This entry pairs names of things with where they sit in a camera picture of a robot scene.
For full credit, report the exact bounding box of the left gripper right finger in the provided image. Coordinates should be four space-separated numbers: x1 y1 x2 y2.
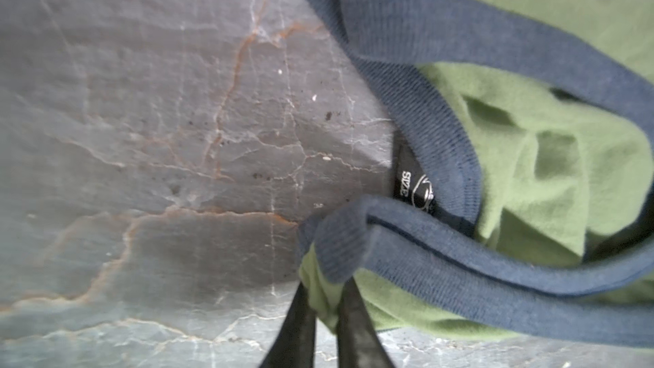
337 279 395 368

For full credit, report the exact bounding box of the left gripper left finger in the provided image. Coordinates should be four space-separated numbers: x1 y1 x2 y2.
260 284 316 368

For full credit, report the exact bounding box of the green tank top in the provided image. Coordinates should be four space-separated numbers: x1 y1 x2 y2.
298 0 653 349

